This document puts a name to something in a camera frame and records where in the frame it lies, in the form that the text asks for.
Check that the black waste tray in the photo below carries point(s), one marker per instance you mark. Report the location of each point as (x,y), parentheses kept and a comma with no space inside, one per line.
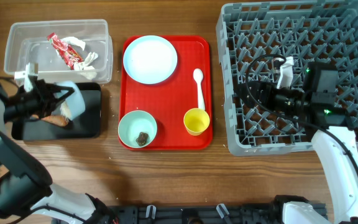
(87,125)

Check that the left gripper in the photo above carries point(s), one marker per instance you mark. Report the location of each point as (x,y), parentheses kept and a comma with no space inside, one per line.
(45,91)

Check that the green bowl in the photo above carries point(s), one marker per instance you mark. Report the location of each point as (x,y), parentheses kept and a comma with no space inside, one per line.
(132,124)

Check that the grey dishwasher rack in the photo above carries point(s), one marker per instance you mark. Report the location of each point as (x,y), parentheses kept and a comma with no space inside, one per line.
(320,31)

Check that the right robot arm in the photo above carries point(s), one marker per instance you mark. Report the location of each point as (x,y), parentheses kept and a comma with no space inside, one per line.
(328,128)

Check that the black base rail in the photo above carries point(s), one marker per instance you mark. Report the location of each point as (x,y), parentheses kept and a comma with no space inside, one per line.
(244,214)

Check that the orange carrot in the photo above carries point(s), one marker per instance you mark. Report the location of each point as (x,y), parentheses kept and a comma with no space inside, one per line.
(58,120)

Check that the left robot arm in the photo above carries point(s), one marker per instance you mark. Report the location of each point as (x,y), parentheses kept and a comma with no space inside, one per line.
(26,187)

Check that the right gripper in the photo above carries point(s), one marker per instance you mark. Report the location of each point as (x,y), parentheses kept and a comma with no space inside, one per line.
(269,89)

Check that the light blue plate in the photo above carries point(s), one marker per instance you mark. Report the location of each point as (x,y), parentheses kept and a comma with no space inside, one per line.
(150,59)

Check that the white plastic spoon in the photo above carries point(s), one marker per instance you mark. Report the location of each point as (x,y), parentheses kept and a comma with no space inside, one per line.
(198,78)

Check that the clear plastic bin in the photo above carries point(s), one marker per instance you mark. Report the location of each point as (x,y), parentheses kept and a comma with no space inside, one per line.
(44,42)

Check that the white bowl with rice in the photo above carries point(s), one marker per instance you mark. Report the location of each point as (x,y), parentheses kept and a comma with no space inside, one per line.
(74,105)

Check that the red serving tray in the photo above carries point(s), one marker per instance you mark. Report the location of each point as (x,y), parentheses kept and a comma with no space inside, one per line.
(168,101)

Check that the red snack wrapper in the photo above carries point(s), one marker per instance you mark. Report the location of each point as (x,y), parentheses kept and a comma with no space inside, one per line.
(65,51)

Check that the yellow plastic cup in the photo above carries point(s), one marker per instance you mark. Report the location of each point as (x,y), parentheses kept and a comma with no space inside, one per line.
(196,121)

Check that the white tissue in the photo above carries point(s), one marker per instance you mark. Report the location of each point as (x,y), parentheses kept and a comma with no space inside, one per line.
(85,66)

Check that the brown food scrap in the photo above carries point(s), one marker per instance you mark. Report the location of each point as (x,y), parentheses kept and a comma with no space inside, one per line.
(142,139)

